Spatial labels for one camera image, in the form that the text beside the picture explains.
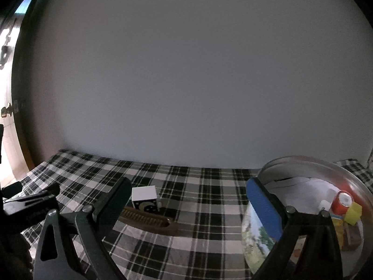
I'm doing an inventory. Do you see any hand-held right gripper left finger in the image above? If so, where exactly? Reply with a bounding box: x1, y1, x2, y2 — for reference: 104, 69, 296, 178
33, 177, 133, 280

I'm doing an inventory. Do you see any orange tape roll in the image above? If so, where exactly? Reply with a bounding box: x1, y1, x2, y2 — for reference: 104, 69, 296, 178
331, 190, 354, 215

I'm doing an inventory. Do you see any dark wooden door frame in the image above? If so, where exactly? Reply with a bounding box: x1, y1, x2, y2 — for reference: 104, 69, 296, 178
11, 0, 56, 171

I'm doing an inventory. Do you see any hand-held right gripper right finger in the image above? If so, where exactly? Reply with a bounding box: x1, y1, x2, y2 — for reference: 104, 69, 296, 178
246, 177, 344, 280

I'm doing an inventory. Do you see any light door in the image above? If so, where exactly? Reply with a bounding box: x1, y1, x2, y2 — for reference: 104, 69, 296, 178
0, 0, 30, 187

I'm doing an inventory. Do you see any checked blanket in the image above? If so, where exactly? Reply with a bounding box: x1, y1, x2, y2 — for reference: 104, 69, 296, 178
17, 149, 373, 280

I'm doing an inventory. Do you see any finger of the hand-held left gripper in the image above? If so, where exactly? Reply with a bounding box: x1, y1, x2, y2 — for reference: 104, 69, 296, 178
4, 184, 61, 207

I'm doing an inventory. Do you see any white cube with black print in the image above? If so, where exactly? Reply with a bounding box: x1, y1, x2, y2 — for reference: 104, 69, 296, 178
132, 186, 162, 213

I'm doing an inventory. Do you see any white paper sheet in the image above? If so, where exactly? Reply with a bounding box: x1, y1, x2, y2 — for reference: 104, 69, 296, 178
264, 176, 341, 213

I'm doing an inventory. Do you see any brown block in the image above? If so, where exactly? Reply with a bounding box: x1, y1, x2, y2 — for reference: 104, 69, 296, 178
341, 223, 363, 251

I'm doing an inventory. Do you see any landscape print tin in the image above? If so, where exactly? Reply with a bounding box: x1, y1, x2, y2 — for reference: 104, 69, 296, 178
241, 204, 284, 273

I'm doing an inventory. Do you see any yellow block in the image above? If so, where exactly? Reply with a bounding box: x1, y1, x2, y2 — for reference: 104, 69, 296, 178
344, 202, 363, 226

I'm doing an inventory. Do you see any metal door handle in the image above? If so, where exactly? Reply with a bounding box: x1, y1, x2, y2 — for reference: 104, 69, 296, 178
1, 103, 19, 119

